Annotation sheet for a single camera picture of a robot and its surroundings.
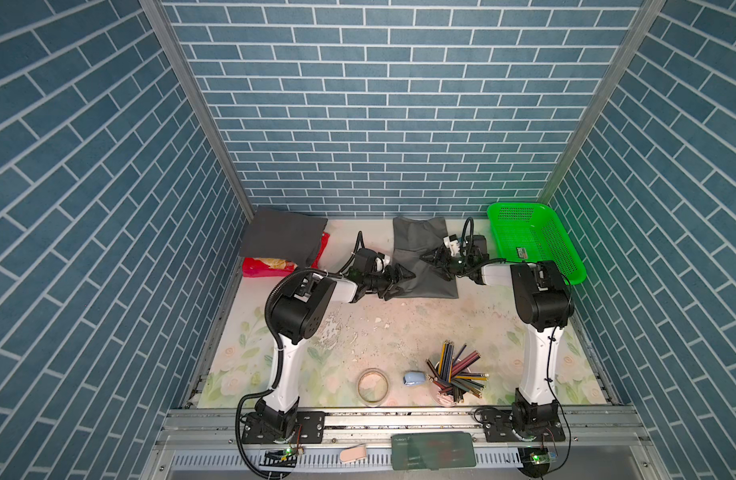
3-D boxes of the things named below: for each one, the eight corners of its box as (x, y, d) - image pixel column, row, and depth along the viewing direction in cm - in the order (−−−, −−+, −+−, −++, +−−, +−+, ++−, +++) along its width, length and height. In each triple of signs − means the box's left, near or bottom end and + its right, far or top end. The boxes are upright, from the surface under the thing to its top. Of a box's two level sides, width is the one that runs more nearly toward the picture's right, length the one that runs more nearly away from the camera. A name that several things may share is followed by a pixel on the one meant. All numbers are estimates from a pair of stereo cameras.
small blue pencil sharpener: (403, 385, 83) (404, 381, 79) (403, 376, 84) (404, 371, 81) (424, 385, 83) (426, 381, 79) (424, 376, 84) (425, 372, 81)
